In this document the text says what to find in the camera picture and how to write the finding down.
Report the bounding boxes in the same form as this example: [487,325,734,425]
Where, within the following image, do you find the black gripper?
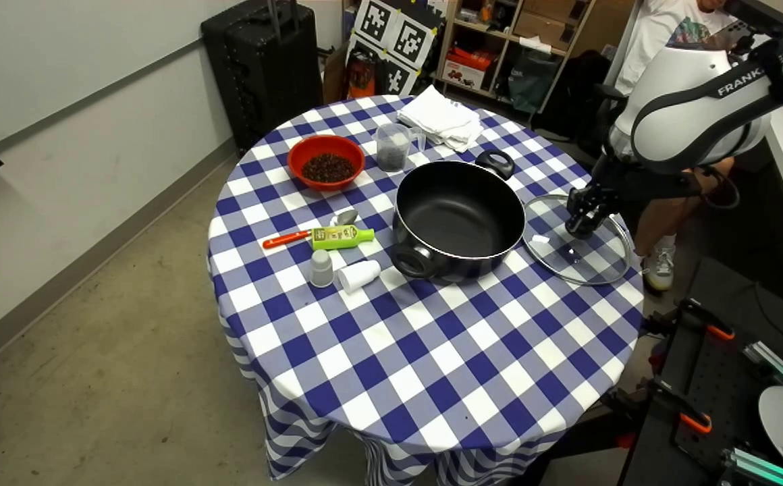
[565,167,635,242]

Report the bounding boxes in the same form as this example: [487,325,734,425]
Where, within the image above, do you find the glass lid black knob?
[521,188,637,290]

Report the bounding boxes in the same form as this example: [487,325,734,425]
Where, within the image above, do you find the black cooking pot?
[388,146,530,286]

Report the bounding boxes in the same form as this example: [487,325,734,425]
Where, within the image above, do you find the folded white towels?
[395,84,487,154]

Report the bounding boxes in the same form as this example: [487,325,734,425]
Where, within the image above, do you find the red box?
[442,50,498,96]

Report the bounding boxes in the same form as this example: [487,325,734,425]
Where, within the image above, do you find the wooden shelf unit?
[435,0,641,120]

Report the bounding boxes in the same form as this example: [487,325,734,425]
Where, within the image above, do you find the clear plastic cup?
[373,120,418,177]

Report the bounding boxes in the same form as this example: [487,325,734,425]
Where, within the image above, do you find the blue white checkered tablecloth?
[206,92,647,485]

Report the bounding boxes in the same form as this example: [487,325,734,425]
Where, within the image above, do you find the black work platform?
[619,255,783,486]

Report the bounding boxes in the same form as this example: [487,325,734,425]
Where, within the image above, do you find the white lying container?
[336,258,383,296]

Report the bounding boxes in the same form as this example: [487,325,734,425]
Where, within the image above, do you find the fiducial tag board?
[346,0,446,96]

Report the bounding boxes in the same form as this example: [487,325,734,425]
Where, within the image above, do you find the small white bottle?
[305,250,337,292]

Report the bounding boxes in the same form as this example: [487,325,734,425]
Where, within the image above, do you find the red bowl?
[283,134,371,194]

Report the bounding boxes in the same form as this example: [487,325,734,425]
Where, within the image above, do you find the large black case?
[201,0,323,151]

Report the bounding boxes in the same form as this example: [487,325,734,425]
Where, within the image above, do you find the orange handled clamp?
[676,297,741,346]
[647,379,716,439]

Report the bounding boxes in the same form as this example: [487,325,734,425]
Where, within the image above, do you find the teal handled clamp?
[741,339,783,391]
[722,445,783,486]

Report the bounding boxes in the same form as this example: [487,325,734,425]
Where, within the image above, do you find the red handled utensil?
[260,206,359,255]

